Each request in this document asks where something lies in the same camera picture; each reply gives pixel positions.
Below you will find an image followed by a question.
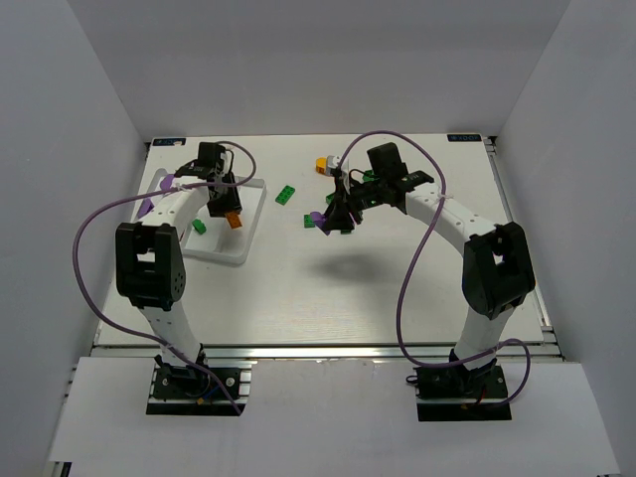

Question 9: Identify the small green lego brick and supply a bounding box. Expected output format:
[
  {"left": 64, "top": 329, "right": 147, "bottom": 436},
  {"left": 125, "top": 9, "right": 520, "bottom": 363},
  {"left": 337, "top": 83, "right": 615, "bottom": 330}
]
[{"left": 192, "top": 219, "right": 207, "bottom": 235}]

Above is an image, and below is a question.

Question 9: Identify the green lego plate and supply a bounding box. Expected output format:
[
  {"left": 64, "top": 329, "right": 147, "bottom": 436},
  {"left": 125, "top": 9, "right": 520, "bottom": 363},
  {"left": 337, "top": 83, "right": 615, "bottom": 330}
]
[{"left": 274, "top": 185, "right": 296, "bottom": 206}]

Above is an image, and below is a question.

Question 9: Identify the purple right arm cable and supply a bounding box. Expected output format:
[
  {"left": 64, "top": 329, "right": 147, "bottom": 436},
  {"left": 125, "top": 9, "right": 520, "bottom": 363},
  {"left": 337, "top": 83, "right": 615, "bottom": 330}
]
[{"left": 342, "top": 130, "right": 531, "bottom": 409}]

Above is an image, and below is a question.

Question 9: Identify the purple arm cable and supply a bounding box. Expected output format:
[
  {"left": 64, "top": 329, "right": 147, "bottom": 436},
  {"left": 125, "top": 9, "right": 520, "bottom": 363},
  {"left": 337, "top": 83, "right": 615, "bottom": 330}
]
[
  {"left": 342, "top": 130, "right": 531, "bottom": 409},
  {"left": 73, "top": 141, "right": 258, "bottom": 416}
]

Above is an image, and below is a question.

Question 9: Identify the purple rounded lego brick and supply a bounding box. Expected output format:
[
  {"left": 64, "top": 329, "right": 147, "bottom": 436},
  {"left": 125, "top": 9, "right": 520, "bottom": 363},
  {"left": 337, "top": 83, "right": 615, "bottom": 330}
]
[{"left": 160, "top": 174, "right": 174, "bottom": 191}]

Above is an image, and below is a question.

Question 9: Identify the purple curved lego brick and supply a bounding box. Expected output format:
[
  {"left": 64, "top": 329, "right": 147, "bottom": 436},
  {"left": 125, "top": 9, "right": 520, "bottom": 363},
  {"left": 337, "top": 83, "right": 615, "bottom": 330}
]
[{"left": 309, "top": 212, "right": 331, "bottom": 236}]

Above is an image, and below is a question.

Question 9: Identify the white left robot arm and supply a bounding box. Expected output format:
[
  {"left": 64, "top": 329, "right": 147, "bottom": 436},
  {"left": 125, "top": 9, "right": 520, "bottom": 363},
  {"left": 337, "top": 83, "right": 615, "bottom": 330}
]
[{"left": 115, "top": 142, "right": 242, "bottom": 367}]

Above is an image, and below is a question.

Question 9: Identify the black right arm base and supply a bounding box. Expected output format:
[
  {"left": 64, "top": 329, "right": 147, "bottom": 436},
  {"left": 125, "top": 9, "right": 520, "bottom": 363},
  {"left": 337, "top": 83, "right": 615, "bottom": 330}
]
[{"left": 405, "top": 366, "right": 512, "bottom": 422}]

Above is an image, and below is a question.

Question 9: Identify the green square flat lego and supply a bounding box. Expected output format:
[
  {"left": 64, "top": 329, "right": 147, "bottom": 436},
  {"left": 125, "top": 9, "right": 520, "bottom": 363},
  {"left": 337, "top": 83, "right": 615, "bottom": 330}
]
[{"left": 303, "top": 215, "right": 315, "bottom": 229}]

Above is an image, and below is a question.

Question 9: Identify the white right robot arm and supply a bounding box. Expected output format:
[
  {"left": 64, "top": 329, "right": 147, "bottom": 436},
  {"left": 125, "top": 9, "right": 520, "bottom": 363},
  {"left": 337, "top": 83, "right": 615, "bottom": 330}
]
[{"left": 310, "top": 142, "right": 536, "bottom": 372}]

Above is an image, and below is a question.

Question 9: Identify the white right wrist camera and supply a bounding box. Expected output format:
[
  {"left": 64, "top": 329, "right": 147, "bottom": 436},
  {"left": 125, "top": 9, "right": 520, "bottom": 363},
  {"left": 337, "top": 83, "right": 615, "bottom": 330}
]
[{"left": 326, "top": 155, "right": 349, "bottom": 182}]

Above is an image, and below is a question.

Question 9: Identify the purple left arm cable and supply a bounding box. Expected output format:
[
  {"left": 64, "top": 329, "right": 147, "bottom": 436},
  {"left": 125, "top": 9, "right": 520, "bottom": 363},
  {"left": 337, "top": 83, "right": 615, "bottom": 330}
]
[{"left": 73, "top": 141, "right": 258, "bottom": 416}]

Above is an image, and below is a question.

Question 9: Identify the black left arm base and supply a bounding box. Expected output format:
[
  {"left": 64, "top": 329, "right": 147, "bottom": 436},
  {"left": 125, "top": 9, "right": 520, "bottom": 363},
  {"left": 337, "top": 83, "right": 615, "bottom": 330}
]
[{"left": 146, "top": 355, "right": 250, "bottom": 416}]

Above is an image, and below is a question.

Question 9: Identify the yellow rounded lego brick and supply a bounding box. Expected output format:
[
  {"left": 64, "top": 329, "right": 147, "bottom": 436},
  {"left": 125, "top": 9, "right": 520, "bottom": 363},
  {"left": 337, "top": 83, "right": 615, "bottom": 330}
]
[{"left": 315, "top": 157, "right": 331, "bottom": 176}]

